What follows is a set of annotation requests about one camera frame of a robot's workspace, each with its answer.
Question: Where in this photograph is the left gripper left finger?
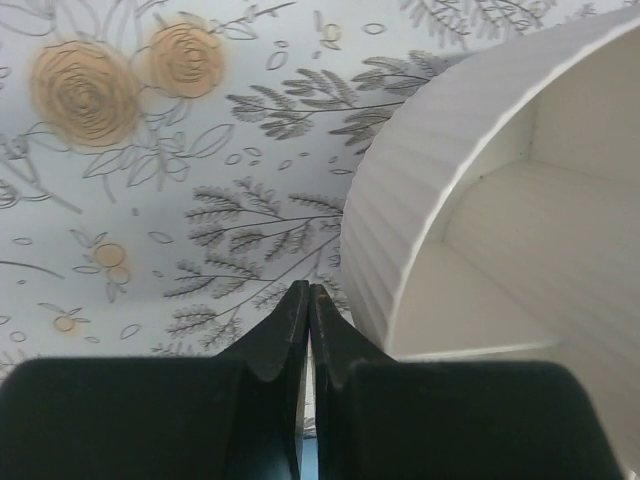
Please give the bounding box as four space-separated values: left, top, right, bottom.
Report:
1 281 309 479

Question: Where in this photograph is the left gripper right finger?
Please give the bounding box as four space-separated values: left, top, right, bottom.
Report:
308 284 623 479

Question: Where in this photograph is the white round divided organizer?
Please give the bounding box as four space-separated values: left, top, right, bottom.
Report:
341 6 639 471

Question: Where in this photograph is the floral patterned table mat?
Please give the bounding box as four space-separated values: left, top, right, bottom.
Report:
1 1 639 375

